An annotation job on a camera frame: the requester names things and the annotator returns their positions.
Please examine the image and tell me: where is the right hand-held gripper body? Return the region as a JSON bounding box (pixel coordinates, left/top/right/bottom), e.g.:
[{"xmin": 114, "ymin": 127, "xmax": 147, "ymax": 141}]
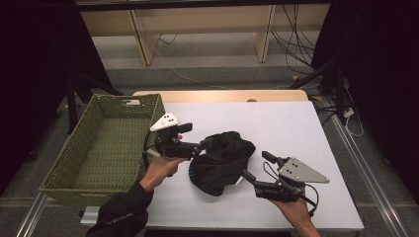
[{"xmin": 254, "ymin": 157, "xmax": 331, "ymax": 203}]

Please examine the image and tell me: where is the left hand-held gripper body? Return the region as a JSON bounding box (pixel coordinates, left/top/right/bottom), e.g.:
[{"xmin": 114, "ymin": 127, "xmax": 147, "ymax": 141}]
[{"xmin": 149, "ymin": 113, "xmax": 203, "ymax": 160}]

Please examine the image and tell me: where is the black cloth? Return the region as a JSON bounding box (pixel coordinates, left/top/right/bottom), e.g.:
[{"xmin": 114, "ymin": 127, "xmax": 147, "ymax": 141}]
[{"xmin": 189, "ymin": 130, "xmax": 257, "ymax": 198}]

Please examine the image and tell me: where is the green woven basket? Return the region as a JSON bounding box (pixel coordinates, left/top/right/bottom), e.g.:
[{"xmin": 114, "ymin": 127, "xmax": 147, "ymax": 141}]
[{"xmin": 39, "ymin": 93, "xmax": 166, "ymax": 207}]

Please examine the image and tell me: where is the person's left hand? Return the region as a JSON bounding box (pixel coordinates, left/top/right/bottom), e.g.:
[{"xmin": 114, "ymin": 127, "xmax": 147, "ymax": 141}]
[{"xmin": 138, "ymin": 154, "xmax": 189, "ymax": 195}]

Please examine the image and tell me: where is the person's right hand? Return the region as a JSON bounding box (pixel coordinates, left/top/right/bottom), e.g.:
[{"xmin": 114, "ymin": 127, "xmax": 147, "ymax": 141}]
[{"xmin": 269, "ymin": 197, "xmax": 315, "ymax": 226}]

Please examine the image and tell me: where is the white table cover sheet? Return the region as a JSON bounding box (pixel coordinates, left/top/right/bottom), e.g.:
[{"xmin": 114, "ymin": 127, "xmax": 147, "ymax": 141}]
[{"xmin": 146, "ymin": 101, "xmax": 366, "ymax": 231}]

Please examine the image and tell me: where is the black metal stand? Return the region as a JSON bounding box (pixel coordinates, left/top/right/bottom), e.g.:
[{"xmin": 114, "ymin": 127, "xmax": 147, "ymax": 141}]
[
  {"xmin": 289, "ymin": 58, "xmax": 348, "ymax": 126},
  {"xmin": 64, "ymin": 71, "xmax": 125, "ymax": 135}
]

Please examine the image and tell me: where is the black curtain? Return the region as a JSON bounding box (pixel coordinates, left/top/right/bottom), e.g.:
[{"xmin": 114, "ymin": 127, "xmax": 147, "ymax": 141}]
[
  {"xmin": 310, "ymin": 0, "xmax": 419, "ymax": 203},
  {"xmin": 0, "ymin": 0, "xmax": 115, "ymax": 197}
]

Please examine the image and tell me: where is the thin grey floor cable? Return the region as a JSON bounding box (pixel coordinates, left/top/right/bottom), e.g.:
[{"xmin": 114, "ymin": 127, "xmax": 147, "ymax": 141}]
[{"xmin": 153, "ymin": 34, "xmax": 231, "ymax": 91}]

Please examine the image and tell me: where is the aluminium rail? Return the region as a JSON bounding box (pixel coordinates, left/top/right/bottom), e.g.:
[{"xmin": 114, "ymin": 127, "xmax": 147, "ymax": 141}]
[
  {"xmin": 330, "ymin": 113, "xmax": 411, "ymax": 237},
  {"xmin": 14, "ymin": 192, "xmax": 48, "ymax": 237}
]

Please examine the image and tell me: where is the white plug with cable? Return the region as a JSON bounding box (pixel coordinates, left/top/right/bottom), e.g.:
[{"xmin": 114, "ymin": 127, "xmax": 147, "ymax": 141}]
[{"xmin": 342, "ymin": 107, "xmax": 366, "ymax": 138}]

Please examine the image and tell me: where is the bundle of black cables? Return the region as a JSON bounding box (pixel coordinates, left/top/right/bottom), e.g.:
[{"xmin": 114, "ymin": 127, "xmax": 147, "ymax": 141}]
[{"xmin": 270, "ymin": 3, "xmax": 319, "ymax": 76}]

